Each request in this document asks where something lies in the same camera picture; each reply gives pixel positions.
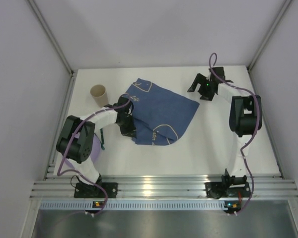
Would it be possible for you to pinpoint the beige paper cup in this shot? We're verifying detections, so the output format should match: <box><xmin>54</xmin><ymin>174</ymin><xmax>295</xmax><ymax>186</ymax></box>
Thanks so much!
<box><xmin>90</xmin><ymin>84</ymin><xmax>109</xmax><ymax>107</ymax></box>

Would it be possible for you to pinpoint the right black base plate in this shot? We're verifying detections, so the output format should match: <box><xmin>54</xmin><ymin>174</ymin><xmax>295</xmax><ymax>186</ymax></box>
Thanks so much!
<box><xmin>205</xmin><ymin>182</ymin><xmax>251</xmax><ymax>199</ymax></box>

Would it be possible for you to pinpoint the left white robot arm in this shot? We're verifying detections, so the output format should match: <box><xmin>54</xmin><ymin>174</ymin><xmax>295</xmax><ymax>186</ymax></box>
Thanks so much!
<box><xmin>56</xmin><ymin>96</ymin><xmax>136</xmax><ymax>185</ymax></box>

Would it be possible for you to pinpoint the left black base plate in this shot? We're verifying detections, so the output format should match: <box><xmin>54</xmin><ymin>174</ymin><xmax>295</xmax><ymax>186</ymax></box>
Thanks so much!
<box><xmin>74</xmin><ymin>182</ymin><xmax>118</xmax><ymax>198</ymax></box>

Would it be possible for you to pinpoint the blue fish placemat cloth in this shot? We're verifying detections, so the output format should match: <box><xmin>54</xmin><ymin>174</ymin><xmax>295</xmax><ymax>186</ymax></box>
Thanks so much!
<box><xmin>126</xmin><ymin>78</ymin><xmax>199</xmax><ymax>146</ymax></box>

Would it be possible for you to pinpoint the purple plate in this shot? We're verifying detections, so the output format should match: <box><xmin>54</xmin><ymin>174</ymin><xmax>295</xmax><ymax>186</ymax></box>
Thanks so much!
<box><xmin>64</xmin><ymin>132</ymin><xmax>102</xmax><ymax>172</ymax></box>

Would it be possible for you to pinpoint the aluminium mounting rail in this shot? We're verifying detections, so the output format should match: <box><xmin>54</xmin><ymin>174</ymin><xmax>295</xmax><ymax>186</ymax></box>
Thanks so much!
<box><xmin>30</xmin><ymin>175</ymin><xmax>298</xmax><ymax>200</ymax></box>

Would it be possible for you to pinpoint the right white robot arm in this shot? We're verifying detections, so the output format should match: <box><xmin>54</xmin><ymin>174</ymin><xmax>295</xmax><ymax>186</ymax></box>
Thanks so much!
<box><xmin>187</xmin><ymin>67</ymin><xmax>262</xmax><ymax>177</ymax></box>

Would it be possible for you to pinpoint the perforated cable tray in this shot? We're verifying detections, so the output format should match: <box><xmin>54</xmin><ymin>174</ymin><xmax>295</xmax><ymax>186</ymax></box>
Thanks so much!
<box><xmin>40</xmin><ymin>200</ymin><xmax>238</xmax><ymax>211</ymax></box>

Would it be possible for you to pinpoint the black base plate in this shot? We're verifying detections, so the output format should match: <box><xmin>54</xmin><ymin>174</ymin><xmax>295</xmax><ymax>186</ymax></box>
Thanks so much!
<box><xmin>74</xmin><ymin>182</ymin><xmax>118</xmax><ymax>198</ymax></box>
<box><xmin>205</xmin><ymin>182</ymin><xmax>251</xmax><ymax>199</ymax></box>

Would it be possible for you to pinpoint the spoon with teal handle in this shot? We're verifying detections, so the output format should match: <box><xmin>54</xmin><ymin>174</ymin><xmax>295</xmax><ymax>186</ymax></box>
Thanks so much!
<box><xmin>100</xmin><ymin>128</ymin><xmax>104</xmax><ymax>145</ymax></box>

